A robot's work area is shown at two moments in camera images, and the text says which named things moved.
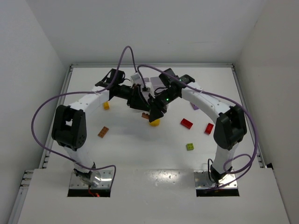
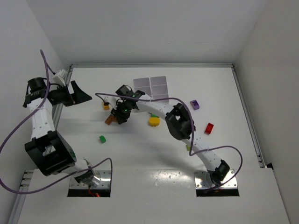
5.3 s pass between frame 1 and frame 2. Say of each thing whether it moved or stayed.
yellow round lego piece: stayed
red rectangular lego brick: stayed
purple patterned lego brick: stayed
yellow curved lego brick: stayed
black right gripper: moved
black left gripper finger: moved
